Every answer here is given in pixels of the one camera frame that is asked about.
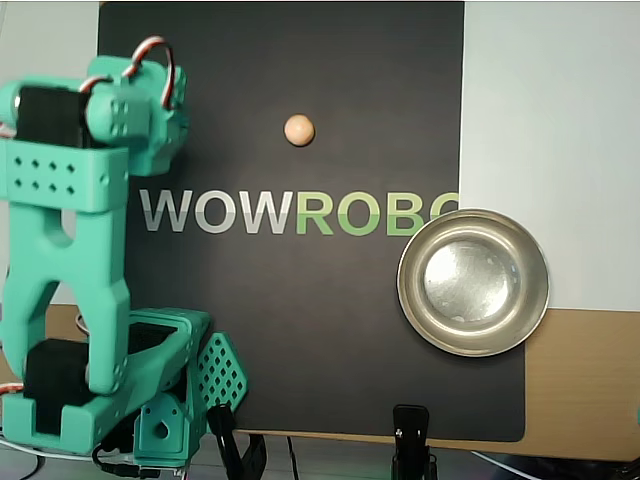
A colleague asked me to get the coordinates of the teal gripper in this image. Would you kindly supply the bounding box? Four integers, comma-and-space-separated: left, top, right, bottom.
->
130, 112, 190, 176

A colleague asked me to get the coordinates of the wooden ball with black base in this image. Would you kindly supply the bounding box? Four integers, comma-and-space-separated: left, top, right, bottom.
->
283, 113, 316, 148

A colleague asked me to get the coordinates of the teal perforated robot base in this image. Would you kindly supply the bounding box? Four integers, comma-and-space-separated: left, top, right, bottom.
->
130, 308, 250, 469

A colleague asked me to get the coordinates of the metal bowl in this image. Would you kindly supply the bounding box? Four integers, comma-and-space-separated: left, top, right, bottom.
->
396, 207, 551, 358

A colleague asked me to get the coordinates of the black WOWROBO mat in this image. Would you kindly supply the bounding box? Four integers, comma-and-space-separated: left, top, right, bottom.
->
83, 1, 527, 444

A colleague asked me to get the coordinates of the black spring clamp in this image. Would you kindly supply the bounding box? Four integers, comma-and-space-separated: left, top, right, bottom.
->
206, 403, 270, 480

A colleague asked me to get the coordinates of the black clamp right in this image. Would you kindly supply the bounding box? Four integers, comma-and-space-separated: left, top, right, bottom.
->
391, 403, 437, 480

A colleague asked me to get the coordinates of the white paper sheet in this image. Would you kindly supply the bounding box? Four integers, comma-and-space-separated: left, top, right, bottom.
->
0, 0, 640, 312

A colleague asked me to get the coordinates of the gripper servo cable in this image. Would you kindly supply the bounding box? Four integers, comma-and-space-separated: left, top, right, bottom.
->
78, 36, 177, 111

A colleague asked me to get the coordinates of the thin black cable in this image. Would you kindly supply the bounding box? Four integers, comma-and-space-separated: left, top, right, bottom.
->
286, 434, 302, 480

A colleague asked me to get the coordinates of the white cable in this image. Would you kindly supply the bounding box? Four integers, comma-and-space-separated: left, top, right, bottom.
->
469, 449, 534, 476

